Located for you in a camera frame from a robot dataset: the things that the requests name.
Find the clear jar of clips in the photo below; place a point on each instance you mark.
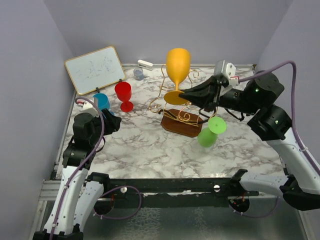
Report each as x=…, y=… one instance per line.
x=138, y=73

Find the orange wine glass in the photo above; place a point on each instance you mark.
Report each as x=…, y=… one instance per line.
x=178, y=61

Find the blue wine glass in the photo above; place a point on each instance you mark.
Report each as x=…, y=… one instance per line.
x=102, y=102

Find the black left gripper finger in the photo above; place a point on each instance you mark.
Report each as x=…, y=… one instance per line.
x=108, y=116
x=111, y=124

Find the brown wooden rack base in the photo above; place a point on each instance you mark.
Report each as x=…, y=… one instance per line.
x=181, y=125

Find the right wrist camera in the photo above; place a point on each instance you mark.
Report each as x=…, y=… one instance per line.
x=225, y=72

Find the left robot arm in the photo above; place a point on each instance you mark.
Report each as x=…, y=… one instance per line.
x=79, y=191

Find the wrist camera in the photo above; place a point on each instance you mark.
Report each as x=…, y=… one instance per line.
x=225, y=72
x=88, y=105

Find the black mounting rail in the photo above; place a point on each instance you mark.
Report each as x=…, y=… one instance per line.
x=129, y=193

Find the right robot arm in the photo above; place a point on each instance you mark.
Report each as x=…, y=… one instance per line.
x=300, y=188

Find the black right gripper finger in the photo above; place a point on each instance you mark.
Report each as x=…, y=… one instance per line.
x=199, y=90
x=203, y=102

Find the gold wire glass rack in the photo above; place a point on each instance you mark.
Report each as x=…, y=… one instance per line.
x=158, y=103

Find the green wine glass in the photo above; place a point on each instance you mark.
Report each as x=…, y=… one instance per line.
x=209, y=135

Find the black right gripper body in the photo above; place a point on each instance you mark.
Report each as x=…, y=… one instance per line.
x=216, y=93

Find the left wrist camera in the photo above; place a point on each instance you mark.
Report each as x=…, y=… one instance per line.
x=88, y=105

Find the yellow framed whiteboard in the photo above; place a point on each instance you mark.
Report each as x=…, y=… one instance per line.
x=95, y=70

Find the red wine glass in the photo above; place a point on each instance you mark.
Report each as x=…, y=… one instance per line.
x=123, y=92

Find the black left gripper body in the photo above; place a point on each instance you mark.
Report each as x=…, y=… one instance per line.
x=99, y=127

